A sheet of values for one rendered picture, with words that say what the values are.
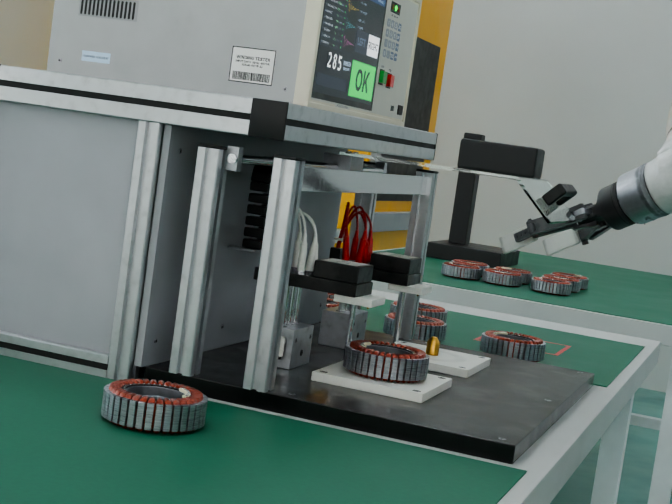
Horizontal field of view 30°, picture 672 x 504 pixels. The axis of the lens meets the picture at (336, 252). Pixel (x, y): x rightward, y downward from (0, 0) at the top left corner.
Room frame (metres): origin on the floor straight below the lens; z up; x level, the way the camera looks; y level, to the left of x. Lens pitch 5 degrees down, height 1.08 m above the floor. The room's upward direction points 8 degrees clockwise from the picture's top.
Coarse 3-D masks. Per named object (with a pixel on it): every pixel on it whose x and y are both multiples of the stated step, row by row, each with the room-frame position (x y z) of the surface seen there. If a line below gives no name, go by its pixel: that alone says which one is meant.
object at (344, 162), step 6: (324, 156) 1.88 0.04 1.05; (330, 156) 1.87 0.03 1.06; (336, 156) 1.87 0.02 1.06; (342, 156) 1.87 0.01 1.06; (348, 156) 1.87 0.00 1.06; (330, 162) 1.87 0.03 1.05; (336, 162) 1.87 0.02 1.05; (342, 162) 1.87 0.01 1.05; (348, 162) 1.86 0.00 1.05; (354, 162) 1.88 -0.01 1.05; (360, 162) 1.90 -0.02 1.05; (342, 168) 1.87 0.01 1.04; (348, 168) 1.86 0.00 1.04; (354, 168) 1.88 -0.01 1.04; (360, 168) 1.91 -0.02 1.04
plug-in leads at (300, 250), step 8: (304, 224) 1.65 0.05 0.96; (312, 224) 1.68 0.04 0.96; (304, 232) 1.65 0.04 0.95; (296, 240) 1.70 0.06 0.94; (304, 240) 1.65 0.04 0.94; (296, 248) 1.70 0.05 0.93; (304, 248) 1.65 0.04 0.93; (312, 248) 1.68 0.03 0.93; (296, 256) 1.70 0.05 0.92; (304, 256) 1.65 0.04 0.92; (312, 256) 1.68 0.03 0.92; (296, 264) 1.70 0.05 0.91; (304, 264) 1.66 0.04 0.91; (312, 264) 1.67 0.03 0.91; (296, 272) 1.66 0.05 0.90; (304, 272) 1.66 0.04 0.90; (312, 272) 1.67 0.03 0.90
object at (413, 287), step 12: (384, 252) 1.92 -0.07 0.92; (372, 264) 1.87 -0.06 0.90; (384, 264) 1.87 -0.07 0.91; (396, 264) 1.86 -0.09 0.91; (408, 264) 1.86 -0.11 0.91; (420, 264) 1.91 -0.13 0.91; (372, 276) 1.87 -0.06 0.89; (384, 276) 1.86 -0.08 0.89; (396, 276) 1.86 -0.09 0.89; (408, 276) 1.85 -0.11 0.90; (420, 276) 1.92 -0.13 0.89; (396, 288) 1.86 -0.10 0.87; (408, 288) 1.86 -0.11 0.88; (420, 288) 1.85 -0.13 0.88
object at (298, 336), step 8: (288, 328) 1.65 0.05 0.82; (296, 328) 1.66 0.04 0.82; (304, 328) 1.68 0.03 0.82; (312, 328) 1.71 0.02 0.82; (288, 336) 1.65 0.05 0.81; (296, 336) 1.65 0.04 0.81; (304, 336) 1.68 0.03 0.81; (288, 344) 1.65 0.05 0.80; (296, 344) 1.66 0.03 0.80; (304, 344) 1.69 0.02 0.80; (288, 352) 1.65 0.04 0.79; (296, 352) 1.66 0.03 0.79; (304, 352) 1.69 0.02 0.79; (280, 360) 1.65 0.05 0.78; (288, 360) 1.65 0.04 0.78; (296, 360) 1.67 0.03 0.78; (304, 360) 1.70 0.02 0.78; (288, 368) 1.65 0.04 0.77
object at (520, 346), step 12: (492, 336) 2.15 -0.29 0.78; (504, 336) 2.20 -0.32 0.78; (516, 336) 2.20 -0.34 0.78; (528, 336) 2.20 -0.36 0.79; (480, 348) 2.17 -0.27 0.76; (492, 348) 2.14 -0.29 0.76; (504, 348) 2.12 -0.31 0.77; (516, 348) 2.12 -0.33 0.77; (528, 348) 2.12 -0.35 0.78; (540, 348) 2.14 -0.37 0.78; (528, 360) 2.12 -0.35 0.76; (540, 360) 2.14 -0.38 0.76
